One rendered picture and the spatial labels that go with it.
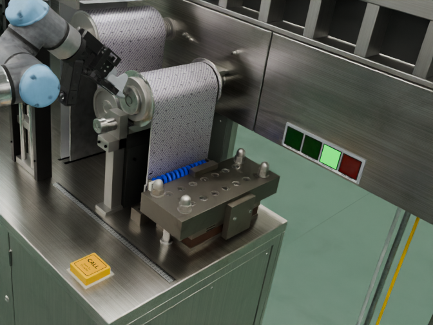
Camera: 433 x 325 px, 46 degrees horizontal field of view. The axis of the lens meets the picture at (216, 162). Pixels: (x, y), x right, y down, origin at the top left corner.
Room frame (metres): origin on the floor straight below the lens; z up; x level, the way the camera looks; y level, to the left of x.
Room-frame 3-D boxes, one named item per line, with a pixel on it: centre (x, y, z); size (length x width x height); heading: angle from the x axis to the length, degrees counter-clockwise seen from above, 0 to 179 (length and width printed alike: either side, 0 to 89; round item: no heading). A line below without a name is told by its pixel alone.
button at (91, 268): (0.95, 0.26, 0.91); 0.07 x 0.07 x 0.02; 50
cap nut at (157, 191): (1.14, 0.14, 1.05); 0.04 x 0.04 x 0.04
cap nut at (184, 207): (1.09, 0.06, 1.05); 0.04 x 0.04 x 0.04
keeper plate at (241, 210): (1.19, -0.09, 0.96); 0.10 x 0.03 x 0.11; 140
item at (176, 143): (1.29, 0.11, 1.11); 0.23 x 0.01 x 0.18; 140
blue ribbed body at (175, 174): (1.27, 0.09, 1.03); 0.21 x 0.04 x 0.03; 140
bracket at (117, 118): (1.22, 0.29, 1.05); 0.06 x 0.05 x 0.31; 140
